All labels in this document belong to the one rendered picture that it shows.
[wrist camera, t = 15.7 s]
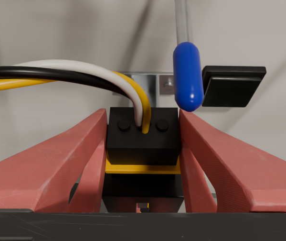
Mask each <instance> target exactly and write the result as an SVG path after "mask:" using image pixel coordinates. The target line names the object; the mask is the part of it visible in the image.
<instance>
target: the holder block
mask: <svg viewBox="0 0 286 241"><path fill-rule="evenodd" d="M102 200H103V202H104V205H105V207H106V209H107V211H108V213H136V212H137V203H148V212H149V213H177V212H178V211H179V209H180V207H181V205H182V203H183V201H184V194H183V187H182V180H181V174H174V178H173V179H140V178H115V176H114V174H107V173H105V177H104V184H103V192H102Z"/></svg>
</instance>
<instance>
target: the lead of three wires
mask: <svg viewBox="0 0 286 241"><path fill-rule="evenodd" d="M55 81H64V82H71V83H77V84H82V85H87V86H92V87H96V88H101V89H105V90H109V91H113V92H115V93H118V94H121V95H123V96H125V97H127V98H129V99H130V100H131V101H132V103H133V106H134V112H135V123H136V126H137V128H138V126H142V133H144V134H145V133H148V131H149V127H150V126H151V121H150V120H151V107H150V103H149V100H148V97H147V95H146V93H145V92H144V90H143V89H142V87H141V86H140V85H139V84H138V83H137V82H135V81H134V80H132V79H131V78H129V77H127V76H125V75H123V74H121V73H119V72H115V71H111V70H108V69H105V68H103V67H100V66H96V65H93V64H90V63H85V62H80V61H74V60H62V59H51V60H39V61H31V62H26V63H21V64H16V65H12V66H0V90H7V89H13V88H21V87H26V86H32V85H38V84H43V83H49V82H55Z"/></svg>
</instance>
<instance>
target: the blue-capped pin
mask: <svg viewBox="0 0 286 241"><path fill-rule="evenodd" d="M175 17H176V34H177V46H176V48H175V50H174V52H173V76H174V97H175V101H176V103H177V105H178V107H179V108H180V109H182V110H185V111H187V112H193V111H195V110H196V109H197V108H199V107H200V106H201V104H202V101H203V99H204V90H203V81H202V72H201V60H200V52H199V50H198V48H197V47H196V45H195V44H193V34H192V23H191V9H190V0H175Z"/></svg>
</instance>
